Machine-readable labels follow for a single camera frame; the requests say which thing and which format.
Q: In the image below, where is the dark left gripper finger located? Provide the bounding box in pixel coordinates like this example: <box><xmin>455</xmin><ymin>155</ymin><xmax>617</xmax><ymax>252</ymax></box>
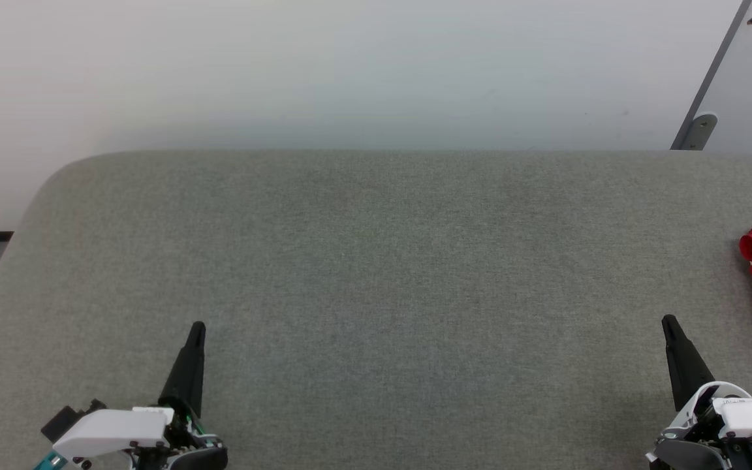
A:
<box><xmin>157</xmin><ymin>321</ymin><xmax>207</xmax><ymax>418</ymax></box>

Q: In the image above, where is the grey metal bracket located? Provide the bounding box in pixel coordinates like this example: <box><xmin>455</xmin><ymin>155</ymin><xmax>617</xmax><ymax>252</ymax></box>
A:
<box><xmin>680</xmin><ymin>112</ymin><xmax>718</xmax><ymax>151</ymax></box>

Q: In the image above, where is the grey door frame strip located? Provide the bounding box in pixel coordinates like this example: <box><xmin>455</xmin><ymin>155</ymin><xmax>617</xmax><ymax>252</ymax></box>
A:
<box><xmin>671</xmin><ymin>0</ymin><xmax>752</xmax><ymax>151</ymax></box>

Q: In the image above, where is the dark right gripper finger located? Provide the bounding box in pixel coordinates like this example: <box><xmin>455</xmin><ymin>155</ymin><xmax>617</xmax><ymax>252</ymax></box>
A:
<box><xmin>661</xmin><ymin>315</ymin><xmax>716</xmax><ymax>412</ymax></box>

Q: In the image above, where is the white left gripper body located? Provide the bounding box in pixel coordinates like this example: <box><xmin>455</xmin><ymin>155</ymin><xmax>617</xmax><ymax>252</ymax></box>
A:
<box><xmin>53</xmin><ymin>406</ymin><xmax>228</xmax><ymax>470</ymax></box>

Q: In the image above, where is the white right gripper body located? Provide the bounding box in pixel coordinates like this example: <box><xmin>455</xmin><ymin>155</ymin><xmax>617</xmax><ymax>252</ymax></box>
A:
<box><xmin>647</xmin><ymin>382</ymin><xmax>752</xmax><ymax>470</ymax></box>

